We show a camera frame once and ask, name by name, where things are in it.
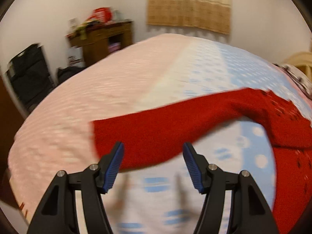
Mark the red bag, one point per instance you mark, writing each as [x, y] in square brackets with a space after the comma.
[101, 14]

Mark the colourful cloth pile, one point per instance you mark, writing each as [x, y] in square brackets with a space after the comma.
[84, 28]

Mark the patterned white pillow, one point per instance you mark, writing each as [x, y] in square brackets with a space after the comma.
[298, 76]

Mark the brown wooden desk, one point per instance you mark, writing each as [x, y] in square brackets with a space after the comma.
[97, 37]

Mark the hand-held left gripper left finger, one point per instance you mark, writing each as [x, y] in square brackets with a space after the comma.
[114, 167]

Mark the blue pink polka-dot blanket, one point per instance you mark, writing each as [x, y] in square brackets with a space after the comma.
[97, 90]

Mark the cream bed headboard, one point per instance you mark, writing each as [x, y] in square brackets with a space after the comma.
[301, 59]

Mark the red knitted sweater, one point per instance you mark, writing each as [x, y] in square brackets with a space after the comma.
[158, 136]

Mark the beige patterned curtain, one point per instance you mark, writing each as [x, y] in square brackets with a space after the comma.
[189, 7]

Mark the black folding chair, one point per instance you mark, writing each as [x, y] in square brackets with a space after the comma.
[30, 75]

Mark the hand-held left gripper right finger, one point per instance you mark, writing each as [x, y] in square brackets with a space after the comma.
[193, 168]

